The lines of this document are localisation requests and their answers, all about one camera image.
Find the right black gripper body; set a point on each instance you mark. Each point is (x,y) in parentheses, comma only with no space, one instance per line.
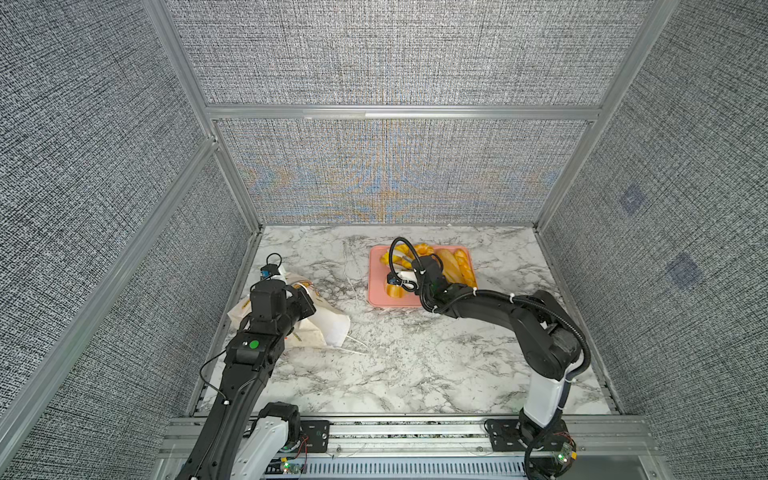
(426,298)

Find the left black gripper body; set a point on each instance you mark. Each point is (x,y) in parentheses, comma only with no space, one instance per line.
(298,307)

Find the white printed paper bag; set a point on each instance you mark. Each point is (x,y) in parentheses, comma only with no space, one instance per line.
(312,318)

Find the twisted yellow fake bread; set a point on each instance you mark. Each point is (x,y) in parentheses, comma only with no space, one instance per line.
(465,268)

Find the small yellow striped fake bread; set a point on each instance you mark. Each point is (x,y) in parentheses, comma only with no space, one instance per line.
(395,291)

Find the long golden fake baguette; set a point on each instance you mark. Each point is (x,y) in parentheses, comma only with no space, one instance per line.
(451,269)

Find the small yellow fake croissant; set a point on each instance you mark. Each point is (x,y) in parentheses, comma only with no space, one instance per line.
(399,259)

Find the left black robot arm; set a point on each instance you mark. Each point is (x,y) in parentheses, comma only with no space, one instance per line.
(214,453)

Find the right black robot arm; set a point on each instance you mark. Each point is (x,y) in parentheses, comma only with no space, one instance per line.
(553,346)

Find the pink plastic tray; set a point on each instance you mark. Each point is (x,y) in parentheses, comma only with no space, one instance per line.
(383,295)

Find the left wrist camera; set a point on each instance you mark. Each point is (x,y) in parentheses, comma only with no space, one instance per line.
(273,269)

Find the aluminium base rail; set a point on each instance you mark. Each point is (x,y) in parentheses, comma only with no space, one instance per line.
(445,446)

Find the aluminium cage frame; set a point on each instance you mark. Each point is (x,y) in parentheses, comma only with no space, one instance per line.
(150,151)

